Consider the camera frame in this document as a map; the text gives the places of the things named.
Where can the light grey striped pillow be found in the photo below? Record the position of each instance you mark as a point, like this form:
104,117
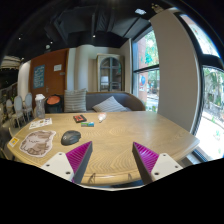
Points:
109,105

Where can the blue wall poster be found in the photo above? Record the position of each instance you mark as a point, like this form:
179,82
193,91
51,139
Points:
38,79

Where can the black and red small box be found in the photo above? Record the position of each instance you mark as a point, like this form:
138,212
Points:
79,118

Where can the small yellow sticker card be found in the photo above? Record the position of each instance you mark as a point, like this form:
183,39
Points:
13,141

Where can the white dining chair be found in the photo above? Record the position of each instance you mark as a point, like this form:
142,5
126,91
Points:
28,110
18,107

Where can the green and blue small pack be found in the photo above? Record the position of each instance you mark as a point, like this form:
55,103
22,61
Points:
87,124

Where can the clear plastic water bottle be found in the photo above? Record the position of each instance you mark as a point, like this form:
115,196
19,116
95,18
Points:
40,109

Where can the printed paper sheet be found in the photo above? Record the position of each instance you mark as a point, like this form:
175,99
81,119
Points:
40,123

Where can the black bag with orange top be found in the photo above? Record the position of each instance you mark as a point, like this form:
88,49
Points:
53,104

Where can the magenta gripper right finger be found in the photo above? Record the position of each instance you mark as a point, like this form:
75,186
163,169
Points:
153,166

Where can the grey curved sofa bench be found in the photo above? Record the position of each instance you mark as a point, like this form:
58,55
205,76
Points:
130,102

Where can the dark grey computer mouse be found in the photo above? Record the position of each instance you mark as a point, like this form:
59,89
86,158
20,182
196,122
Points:
70,137

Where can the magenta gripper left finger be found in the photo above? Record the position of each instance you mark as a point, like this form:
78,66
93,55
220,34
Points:
71,165

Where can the striped grey cushion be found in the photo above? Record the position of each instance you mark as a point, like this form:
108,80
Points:
75,100

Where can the clear plastic wrapped item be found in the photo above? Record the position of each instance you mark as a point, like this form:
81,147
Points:
102,117

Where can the arched glass door cabinet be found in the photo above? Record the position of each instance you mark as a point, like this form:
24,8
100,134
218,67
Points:
110,72

